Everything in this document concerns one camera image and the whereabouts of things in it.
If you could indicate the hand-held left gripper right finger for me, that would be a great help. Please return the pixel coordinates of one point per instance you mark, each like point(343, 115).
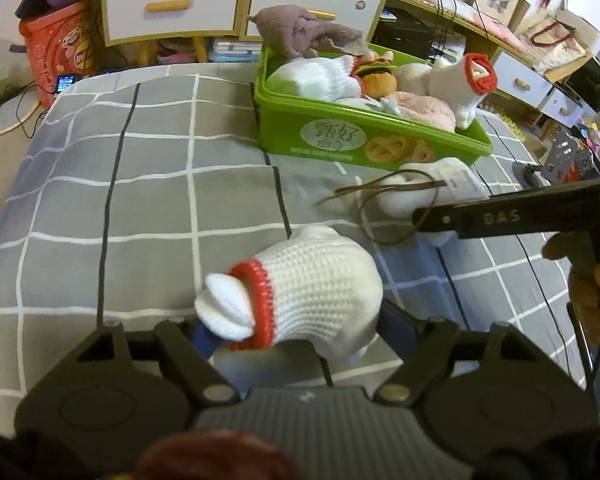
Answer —
point(397, 332)

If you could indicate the black device blue screen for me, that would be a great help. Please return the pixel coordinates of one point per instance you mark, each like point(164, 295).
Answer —
point(66, 83)

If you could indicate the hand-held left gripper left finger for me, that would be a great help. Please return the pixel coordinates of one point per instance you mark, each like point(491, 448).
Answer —
point(207, 342)

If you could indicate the small white drawer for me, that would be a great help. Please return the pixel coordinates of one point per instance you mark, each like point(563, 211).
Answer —
point(555, 107)
point(510, 72)

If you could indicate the black round stand base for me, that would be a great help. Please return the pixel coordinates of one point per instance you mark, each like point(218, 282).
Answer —
point(528, 174)

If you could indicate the person's right hand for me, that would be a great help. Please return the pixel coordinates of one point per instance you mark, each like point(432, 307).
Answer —
point(587, 295)

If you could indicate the red printed snack barrel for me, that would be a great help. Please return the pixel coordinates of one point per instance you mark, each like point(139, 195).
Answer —
point(55, 50)

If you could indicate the long wooden cabinet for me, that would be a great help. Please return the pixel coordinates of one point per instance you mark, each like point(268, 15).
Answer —
point(247, 0)

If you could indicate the green plastic storage box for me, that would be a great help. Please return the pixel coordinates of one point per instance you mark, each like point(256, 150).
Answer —
point(290, 130)

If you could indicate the grey checked blanket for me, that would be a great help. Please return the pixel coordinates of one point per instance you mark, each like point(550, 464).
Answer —
point(80, 200)

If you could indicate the black printer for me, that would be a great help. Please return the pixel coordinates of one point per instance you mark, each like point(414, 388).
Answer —
point(402, 32)

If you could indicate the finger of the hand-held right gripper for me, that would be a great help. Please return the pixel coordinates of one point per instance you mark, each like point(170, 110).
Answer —
point(530, 215)

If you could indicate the orange and dark box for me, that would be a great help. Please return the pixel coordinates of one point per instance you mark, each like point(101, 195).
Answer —
point(572, 157)

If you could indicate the pink fluffy plush toy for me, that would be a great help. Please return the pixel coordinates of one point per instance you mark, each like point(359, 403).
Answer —
point(425, 110)

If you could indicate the burger plush toy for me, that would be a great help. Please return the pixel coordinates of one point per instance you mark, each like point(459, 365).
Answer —
point(377, 82)

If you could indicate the purple grey plush toy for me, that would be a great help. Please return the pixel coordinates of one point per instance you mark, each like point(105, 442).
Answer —
point(290, 27)

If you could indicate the round white floor pad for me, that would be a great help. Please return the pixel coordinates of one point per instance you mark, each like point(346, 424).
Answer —
point(5, 115)

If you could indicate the clear storage box blue lid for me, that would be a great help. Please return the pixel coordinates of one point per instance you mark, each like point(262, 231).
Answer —
point(235, 47)

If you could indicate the white knit glove red cuff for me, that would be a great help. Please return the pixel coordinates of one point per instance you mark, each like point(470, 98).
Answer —
point(320, 290)
point(310, 77)
point(460, 90)

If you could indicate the cream plush toy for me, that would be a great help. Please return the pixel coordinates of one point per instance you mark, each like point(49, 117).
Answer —
point(412, 77)

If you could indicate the pack of yellow bottles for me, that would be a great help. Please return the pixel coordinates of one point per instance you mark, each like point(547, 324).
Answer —
point(505, 119)

